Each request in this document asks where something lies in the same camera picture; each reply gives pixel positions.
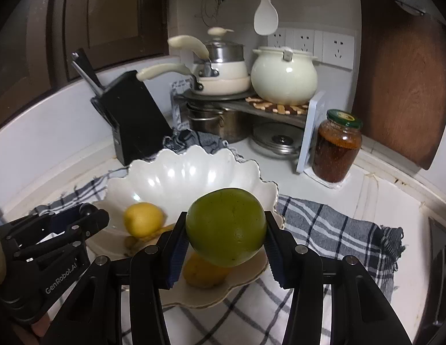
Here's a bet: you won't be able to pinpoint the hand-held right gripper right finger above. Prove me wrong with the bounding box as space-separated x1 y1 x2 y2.
263 210 412 345

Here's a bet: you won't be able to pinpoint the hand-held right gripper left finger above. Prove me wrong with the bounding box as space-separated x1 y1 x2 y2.
39 211 190 345

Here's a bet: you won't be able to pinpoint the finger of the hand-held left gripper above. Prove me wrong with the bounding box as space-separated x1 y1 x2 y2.
3 203 98 238
14 208 110 267

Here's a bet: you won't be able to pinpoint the yellow mango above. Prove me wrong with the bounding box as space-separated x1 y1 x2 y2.
183 252 231 289

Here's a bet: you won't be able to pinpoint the green apple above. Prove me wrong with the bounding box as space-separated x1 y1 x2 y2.
186 188 267 268

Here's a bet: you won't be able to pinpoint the white scalloped bowl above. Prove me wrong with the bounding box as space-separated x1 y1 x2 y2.
85 145 285 310

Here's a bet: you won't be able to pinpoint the person's left hand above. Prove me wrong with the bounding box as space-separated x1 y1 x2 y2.
30 313 52 338

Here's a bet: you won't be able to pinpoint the yellow lemon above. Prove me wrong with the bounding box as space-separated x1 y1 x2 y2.
123 202 165 238

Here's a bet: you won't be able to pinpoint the grey white checkered cloth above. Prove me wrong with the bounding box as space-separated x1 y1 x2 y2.
29 129 405 345

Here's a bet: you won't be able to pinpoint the black knife block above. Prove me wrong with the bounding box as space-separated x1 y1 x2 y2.
91 70 173 166

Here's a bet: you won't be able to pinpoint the steel pot lid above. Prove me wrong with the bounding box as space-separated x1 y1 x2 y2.
252 122 306 159

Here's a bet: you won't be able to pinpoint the glass jar with green lid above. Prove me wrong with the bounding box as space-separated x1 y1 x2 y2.
312 109 364 183

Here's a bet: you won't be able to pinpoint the grey kitchen shelf rack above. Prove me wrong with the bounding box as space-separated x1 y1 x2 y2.
171 79 326 175

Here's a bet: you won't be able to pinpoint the stainless steel stockpot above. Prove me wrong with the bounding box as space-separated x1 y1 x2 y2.
187 102 253 144

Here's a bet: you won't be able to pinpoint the wooden lattice trivet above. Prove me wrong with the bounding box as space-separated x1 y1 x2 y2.
245 95 310 116

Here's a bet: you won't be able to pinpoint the black cooktop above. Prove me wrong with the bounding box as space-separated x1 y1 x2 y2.
424 216 446 345

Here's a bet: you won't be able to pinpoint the wide cream saucepan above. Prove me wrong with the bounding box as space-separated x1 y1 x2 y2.
136 63 252 96

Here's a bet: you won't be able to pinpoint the white ceramic lidded pot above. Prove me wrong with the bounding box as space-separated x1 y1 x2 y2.
251 45 318 106

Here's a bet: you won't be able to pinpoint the cream saucepan with steel lid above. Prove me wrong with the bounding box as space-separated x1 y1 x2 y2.
168 27 247 78

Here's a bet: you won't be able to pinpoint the brown wooden cutting board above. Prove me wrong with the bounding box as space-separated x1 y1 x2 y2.
352 0 446 171

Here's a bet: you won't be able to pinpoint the white rice paddle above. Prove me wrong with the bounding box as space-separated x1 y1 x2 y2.
254 0 279 37

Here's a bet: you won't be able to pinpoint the black-handled scissors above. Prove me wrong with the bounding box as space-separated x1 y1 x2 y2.
91 96 119 126

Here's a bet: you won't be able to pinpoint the grey-handled knife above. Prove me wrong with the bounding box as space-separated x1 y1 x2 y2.
71 61 106 96
72 48 103 89

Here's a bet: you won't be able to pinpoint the dark wooden window frame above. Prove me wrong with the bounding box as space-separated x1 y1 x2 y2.
0 0 169 130

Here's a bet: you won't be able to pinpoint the white wall socket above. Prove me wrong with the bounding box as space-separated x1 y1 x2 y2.
286 29 323 60
267 28 286 56
323 32 355 70

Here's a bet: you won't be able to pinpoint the hanging wire utensil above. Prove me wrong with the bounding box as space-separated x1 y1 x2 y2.
198 0 231 26

